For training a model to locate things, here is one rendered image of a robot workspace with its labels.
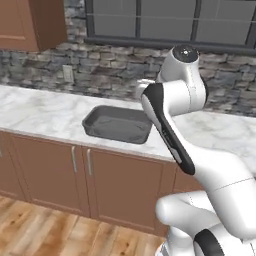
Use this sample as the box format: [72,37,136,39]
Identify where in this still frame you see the brown wall cupboard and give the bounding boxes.
[0,0,68,53]

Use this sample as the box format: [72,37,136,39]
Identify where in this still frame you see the silver cupboard handle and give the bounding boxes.
[70,145,78,174]
[86,148,93,177]

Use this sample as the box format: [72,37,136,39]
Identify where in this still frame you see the dark framed window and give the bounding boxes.
[84,0,256,55]

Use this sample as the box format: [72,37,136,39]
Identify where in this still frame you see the dark grey sink basin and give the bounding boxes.
[81,104,155,145]

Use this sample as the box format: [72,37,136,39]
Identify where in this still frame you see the brown cupboard door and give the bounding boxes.
[0,130,28,202]
[171,165,205,194]
[81,147,178,238]
[9,132,91,218]

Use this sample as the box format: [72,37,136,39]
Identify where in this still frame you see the white wall socket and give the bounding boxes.
[62,64,75,84]

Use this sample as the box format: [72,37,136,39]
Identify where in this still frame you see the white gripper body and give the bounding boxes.
[135,78,158,101]

